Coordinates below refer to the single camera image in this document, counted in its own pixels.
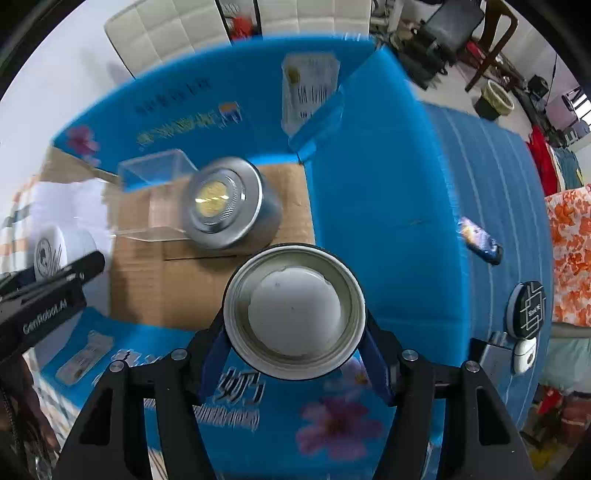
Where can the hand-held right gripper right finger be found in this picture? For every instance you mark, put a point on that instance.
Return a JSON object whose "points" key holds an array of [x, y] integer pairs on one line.
{"points": [[379, 369]]}

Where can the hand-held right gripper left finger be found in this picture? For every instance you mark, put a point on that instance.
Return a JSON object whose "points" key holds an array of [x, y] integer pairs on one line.
{"points": [[211, 369]]}

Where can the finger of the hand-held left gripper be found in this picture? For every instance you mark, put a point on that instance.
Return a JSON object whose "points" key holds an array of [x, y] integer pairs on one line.
{"points": [[76, 267]]}

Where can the silver tin can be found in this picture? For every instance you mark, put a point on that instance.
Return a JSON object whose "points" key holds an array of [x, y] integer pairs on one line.
{"points": [[294, 310]]}

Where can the blue printed cardboard box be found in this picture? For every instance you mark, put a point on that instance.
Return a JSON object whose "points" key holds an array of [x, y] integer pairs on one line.
{"points": [[369, 194]]}

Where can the person's left forearm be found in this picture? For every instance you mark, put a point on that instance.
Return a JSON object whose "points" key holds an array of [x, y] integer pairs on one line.
{"points": [[25, 397]]}

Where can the white round container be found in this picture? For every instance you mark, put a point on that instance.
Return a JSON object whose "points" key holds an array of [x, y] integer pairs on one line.
{"points": [[53, 249]]}

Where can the checked cloth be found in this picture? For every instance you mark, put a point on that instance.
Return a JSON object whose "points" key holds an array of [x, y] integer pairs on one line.
{"points": [[16, 221]]}

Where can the clear acrylic box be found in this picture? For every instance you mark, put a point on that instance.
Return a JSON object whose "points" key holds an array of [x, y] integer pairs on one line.
{"points": [[147, 184]]}

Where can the white earbuds case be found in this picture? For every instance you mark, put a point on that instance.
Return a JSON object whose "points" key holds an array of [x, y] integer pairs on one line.
{"points": [[524, 355]]}

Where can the black round disc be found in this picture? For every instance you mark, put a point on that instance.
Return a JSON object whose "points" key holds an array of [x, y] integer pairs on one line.
{"points": [[528, 314]]}

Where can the silver round tin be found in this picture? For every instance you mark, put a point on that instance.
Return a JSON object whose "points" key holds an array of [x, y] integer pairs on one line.
{"points": [[231, 203]]}

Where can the blue striped cloth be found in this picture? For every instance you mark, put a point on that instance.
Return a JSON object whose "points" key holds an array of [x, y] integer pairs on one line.
{"points": [[498, 184]]}

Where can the orange floral cloth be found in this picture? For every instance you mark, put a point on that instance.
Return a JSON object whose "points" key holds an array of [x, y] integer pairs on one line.
{"points": [[570, 254]]}

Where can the red garment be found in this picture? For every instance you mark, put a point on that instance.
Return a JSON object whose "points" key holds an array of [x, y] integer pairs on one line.
{"points": [[542, 159]]}

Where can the teal garment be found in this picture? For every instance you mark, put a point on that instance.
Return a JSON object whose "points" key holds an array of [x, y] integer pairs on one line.
{"points": [[568, 168]]}

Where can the green bucket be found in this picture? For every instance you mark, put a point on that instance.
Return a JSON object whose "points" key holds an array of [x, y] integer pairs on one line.
{"points": [[495, 99]]}

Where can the black chair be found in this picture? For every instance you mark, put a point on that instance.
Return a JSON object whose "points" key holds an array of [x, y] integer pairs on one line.
{"points": [[443, 41]]}

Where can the brown wooden chair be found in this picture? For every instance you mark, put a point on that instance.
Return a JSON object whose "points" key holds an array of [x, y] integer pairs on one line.
{"points": [[496, 46]]}

